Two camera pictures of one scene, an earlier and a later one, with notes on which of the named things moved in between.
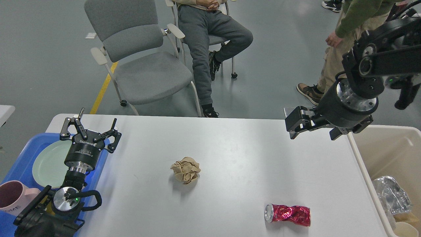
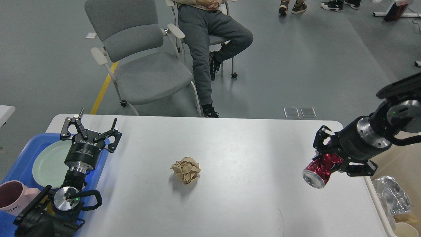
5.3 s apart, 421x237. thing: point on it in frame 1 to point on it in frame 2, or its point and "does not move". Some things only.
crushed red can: [300, 215] to [317, 173]
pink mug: [14, 197] does not move
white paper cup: [404, 229] does not move
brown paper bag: [407, 217] does not move
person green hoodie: [358, 17] to [300, 6]
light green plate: [49, 168] does not move
